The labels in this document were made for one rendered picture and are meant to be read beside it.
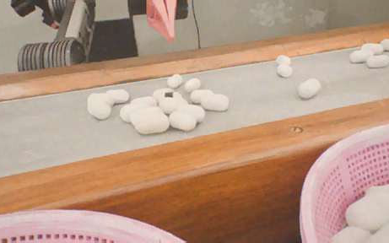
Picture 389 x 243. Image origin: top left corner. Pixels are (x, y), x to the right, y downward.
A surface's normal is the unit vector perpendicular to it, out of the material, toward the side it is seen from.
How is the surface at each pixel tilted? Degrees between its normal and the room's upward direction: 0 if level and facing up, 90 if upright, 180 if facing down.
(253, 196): 90
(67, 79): 45
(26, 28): 90
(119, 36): 86
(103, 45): 86
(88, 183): 0
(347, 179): 72
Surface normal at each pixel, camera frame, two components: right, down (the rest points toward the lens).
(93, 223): -0.29, 0.13
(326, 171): 0.69, -0.05
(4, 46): 0.22, 0.35
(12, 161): -0.08, -0.92
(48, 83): 0.14, -0.41
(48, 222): -0.07, 0.13
